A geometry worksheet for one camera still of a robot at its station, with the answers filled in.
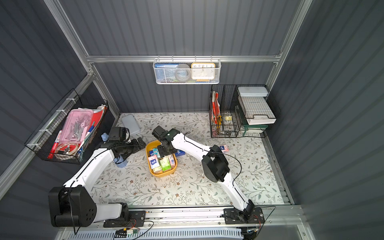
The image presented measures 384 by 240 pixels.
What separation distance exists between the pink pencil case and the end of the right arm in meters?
0.34

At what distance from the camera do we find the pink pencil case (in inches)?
27.3

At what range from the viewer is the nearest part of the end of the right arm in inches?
26.2

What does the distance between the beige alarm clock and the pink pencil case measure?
0.61m

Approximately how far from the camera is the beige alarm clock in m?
0.89

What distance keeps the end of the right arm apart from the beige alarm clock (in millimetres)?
385
